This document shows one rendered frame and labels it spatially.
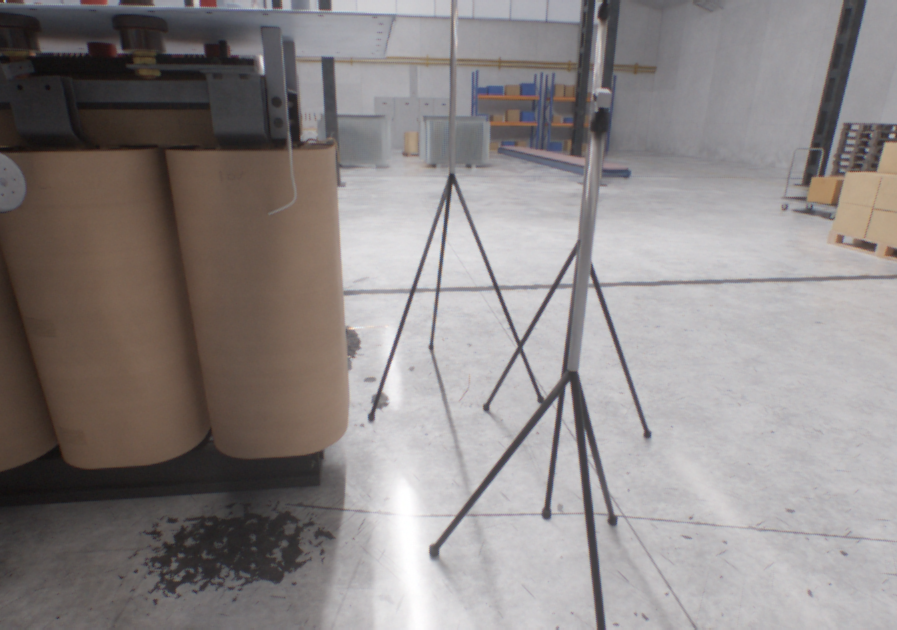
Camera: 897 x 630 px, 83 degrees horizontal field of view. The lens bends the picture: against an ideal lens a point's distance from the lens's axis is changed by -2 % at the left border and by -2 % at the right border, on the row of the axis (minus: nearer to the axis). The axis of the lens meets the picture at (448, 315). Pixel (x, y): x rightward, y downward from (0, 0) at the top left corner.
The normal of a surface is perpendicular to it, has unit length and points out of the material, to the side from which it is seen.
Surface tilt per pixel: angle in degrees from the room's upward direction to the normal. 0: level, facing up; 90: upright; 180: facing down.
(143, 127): 90
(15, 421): 90
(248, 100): 90
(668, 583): 0
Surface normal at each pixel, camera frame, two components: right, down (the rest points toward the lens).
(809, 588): 0.01, -0.93
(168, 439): 0.70, 0.26
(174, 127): 0.15, 0.35
